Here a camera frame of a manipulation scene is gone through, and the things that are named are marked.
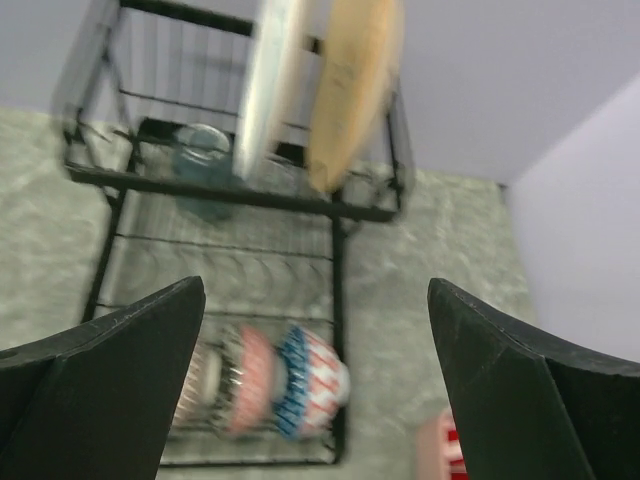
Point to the clear glass cup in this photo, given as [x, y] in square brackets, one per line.
[278, 175]

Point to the pink floral leaf-pattern bowl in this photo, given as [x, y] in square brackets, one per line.
[247, 379]

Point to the light blue plate underneath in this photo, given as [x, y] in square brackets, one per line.
[280, 35]

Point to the beige bird pattern plate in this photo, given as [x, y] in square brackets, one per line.
[361, 56]

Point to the black wire dish rack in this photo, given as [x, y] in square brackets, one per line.
[137, 72]

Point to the red item in tray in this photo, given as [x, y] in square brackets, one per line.
[451, 452]

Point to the blue grey ceramic mug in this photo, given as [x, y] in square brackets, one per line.
[202, 155]

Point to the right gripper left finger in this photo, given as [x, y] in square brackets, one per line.
[97, 401]

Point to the blue patterned bowl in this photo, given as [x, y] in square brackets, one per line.
[318, 385]

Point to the pink compartment tray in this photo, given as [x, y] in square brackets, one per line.
[432, 441]

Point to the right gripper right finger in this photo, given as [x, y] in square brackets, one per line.
[528, 404]

